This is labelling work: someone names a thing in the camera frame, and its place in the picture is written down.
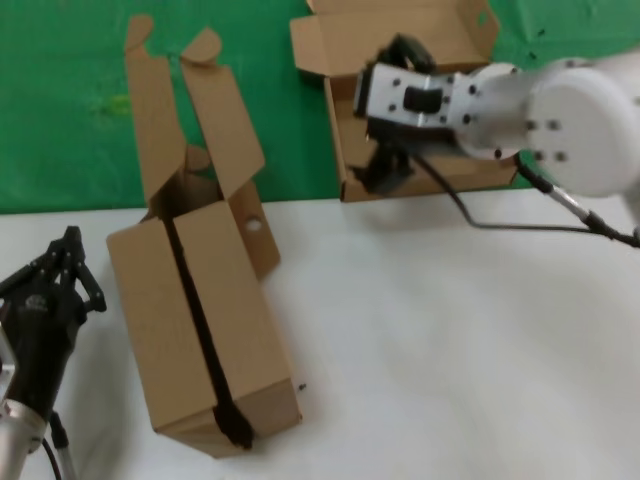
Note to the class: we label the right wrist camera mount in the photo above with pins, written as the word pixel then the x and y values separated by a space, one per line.
pixel 395 95

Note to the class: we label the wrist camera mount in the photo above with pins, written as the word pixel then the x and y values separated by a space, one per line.
pixel 395 95
pixel 4 365

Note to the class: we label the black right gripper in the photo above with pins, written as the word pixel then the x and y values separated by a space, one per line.
pixel 420 140

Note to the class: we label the brown cardboard box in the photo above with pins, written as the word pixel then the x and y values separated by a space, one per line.
pixel 390 20
pixel 150 325
pixel 235 320

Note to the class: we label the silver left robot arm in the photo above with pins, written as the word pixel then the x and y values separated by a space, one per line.
pixel 15 440

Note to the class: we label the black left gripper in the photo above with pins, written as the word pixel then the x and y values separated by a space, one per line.
pixel 42 340

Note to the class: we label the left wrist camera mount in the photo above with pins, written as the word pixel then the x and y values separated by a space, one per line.
pixel 4 365

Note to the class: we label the green cloth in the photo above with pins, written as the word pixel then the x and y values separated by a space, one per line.
pixel 60 150

